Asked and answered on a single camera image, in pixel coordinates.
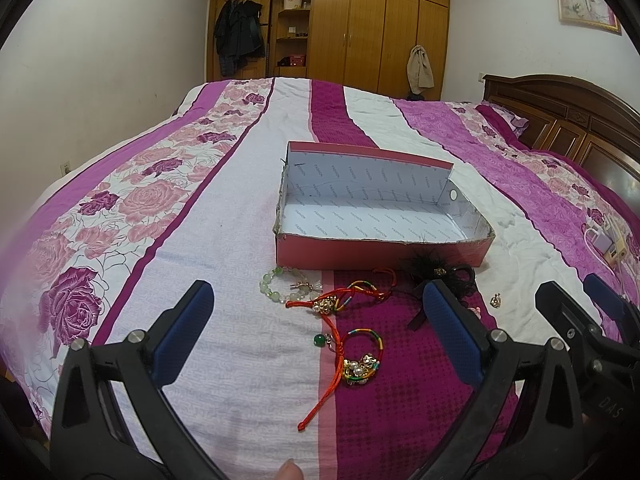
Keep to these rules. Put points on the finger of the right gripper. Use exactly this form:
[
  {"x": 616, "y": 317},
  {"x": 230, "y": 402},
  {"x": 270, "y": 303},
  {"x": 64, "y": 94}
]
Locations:
[
  {"x": 623, "y": 312},
  {"x": 580, "y": 329}
]

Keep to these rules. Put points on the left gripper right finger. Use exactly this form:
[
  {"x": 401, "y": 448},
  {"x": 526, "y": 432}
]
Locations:
[{"x": 523, "y": 419}]

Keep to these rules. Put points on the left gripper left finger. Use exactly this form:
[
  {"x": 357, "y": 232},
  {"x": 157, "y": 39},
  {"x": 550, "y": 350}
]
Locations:
[{"x": 111, "y": 419}]

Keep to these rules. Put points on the gold pearl brooch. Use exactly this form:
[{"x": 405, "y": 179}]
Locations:
[{"x": 495, "y": 301}]

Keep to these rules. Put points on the black feather hair accessory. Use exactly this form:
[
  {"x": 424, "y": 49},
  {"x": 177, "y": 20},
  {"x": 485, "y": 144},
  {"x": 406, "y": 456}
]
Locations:
[{"x": 445, "y": 274}]

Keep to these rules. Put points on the person's left hand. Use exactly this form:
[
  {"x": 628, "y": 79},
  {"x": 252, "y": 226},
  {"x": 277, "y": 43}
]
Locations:
[{"x": 289, "y": 471}]

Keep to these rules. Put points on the dark wooden headboard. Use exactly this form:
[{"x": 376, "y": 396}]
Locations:
[{"x": 577, "y": 119}]

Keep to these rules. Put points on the purple pillow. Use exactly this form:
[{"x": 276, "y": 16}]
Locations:
[{"x": 500, "y": 118}]

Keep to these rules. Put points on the pink cardboard box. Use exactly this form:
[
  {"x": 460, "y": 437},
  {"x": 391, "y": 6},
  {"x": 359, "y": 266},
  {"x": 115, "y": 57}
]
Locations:
[{"x": 344, "y": 207}]

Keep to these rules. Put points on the beige hanging coat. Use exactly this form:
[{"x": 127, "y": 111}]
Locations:
[{"x": 419, "y": 70}]

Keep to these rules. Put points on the wooden wardrobe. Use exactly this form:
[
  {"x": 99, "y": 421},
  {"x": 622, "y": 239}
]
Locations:
[{"x": 364, "y": 44}]

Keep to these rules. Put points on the red item on shelf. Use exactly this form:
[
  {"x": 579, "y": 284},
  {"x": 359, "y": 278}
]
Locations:
[{"x": 297, "y": 59}]

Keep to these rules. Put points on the dark hanging jackets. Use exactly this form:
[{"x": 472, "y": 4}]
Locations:
[{"x": 238, "y": 35}]

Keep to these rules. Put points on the white box on shelf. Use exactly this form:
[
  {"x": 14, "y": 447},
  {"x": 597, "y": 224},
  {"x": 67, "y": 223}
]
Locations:
[{"x": 292, "y": 5}]

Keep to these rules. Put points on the white charger with cable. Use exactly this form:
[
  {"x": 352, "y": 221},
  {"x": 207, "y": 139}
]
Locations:
[{"x": 606, "y": 242}]

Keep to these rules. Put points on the framed wall picture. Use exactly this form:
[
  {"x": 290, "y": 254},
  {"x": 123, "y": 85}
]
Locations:
[{"x": 589, "y": 13}]

